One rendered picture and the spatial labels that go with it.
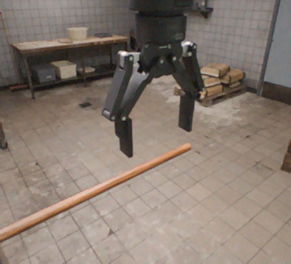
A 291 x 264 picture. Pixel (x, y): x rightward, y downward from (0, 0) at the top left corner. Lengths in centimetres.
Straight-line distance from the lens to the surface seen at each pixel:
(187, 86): 44
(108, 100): 37
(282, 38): 496
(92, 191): 77
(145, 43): 36
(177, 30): 36
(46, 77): 521
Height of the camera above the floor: 171
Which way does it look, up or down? 26 degrees down
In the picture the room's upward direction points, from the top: straight up
